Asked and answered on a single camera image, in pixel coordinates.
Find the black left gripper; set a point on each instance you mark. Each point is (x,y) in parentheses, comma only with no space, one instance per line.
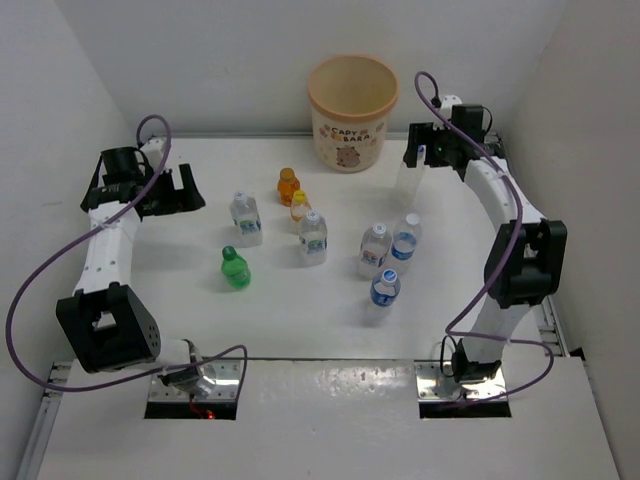
(179,200)

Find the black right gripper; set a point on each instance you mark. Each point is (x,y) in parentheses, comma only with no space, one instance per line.
(418,135)

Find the clear bottle blue white cap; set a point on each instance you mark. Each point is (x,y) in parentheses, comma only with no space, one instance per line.
(408,180)

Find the clear bottle blue label tall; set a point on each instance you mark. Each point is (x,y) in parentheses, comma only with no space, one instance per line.
(405,239)

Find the clear bottle QR cap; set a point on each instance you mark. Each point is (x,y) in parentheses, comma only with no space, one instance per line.
(313,237)

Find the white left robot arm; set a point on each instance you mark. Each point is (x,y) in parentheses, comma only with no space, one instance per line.
(105,322)

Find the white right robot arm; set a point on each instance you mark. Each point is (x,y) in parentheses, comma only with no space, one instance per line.
(525,261)

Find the beige capybara plastic bin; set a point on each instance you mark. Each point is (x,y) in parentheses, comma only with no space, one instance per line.
(351,98)

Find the green plastic bottle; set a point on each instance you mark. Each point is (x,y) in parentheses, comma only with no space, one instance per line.
(235,268)

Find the orange juice bottle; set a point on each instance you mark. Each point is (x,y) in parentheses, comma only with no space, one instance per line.
(287,185)

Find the yellow cap small bottle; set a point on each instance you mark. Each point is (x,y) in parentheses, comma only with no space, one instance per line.
(298,208)

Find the clear bottle orange blue label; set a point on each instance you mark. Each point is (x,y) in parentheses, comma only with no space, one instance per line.
(374,249)

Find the blue label Pocari bottle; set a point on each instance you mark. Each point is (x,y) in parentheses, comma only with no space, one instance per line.
(384,290)

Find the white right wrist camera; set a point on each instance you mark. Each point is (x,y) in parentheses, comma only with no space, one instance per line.
(447,102)

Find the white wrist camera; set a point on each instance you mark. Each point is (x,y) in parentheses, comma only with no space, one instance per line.
(154,151)
(447,102)

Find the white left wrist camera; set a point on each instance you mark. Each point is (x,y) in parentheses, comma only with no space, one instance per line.
(154,151)

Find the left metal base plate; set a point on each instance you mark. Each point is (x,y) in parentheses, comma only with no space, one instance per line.
(216,382)

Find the metal base plate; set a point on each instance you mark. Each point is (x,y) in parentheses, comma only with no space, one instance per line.
(216,382)
(435,384)

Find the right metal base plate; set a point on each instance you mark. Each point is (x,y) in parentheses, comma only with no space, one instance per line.
(435,384)

